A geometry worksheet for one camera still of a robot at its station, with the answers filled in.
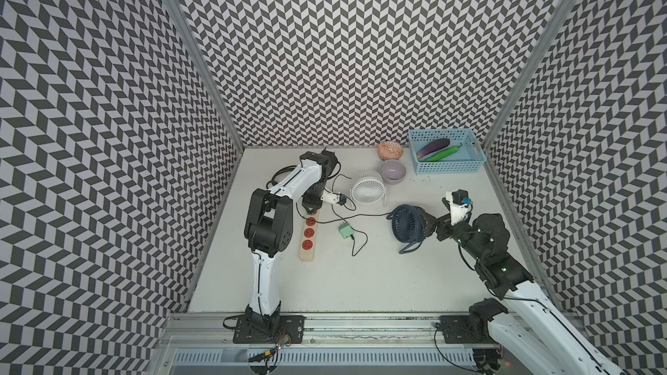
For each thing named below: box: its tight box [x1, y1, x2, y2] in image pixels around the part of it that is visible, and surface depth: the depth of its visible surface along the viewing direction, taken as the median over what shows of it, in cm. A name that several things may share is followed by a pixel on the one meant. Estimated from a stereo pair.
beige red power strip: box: [298, 210, 320, 262], surface depth 90 cm
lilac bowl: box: [378, 159, 408, 185], surface depth 108 cm
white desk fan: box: [350, 169, 388, 208], surface depth 97 cm
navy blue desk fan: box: [390, 203, 436, 255], surface depth 88 cm
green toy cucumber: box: [424, 142, 463, 163], surface depth 114 cm
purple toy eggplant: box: [416, 138, 451, 160], surface depth 114 cm
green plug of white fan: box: [338, 223, 354, 239], surface depth 93 cm
